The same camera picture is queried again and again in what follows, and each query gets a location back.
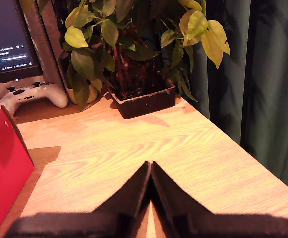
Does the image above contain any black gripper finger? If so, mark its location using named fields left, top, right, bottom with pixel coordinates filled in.
left=150, top=161, right=214, bottom=238
left=91, top=161, right=151, bottom=238

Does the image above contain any red Nike shoebox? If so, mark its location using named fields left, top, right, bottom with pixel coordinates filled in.
left=0, top=105, right=35, bottom=238

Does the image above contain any leafy plant in dark pot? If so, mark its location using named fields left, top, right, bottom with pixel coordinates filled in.
left=63, top=0, right=231, bottom=119

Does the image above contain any pale round plant pot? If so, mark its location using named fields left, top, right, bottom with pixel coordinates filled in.
left=65, top=83, right=99, bottom=105

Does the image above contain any white game controller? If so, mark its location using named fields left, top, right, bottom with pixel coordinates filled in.
left=0, top=75, right=69, bottom=116

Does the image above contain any dark green curtain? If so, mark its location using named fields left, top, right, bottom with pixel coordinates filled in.
left=190, top=0, right=288, bottom=196

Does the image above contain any wide black computer monitor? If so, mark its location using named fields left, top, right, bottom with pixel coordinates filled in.
left=0, top=0, right=44, bottom=86

